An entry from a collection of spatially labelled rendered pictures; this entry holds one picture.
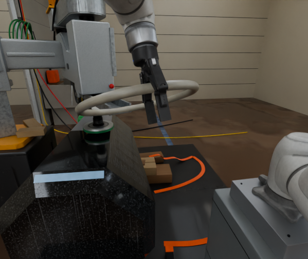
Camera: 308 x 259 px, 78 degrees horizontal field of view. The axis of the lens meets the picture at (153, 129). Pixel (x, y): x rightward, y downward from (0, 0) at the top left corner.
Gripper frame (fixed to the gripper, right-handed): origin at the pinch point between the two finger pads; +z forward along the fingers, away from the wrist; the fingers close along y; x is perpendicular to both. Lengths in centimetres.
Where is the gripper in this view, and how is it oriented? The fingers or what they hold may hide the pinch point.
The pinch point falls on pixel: (158, 118)
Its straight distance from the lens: 56.4
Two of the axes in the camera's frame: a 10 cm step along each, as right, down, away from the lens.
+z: 2.0, 9.8, 0.3
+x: -9.5, 2.0, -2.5
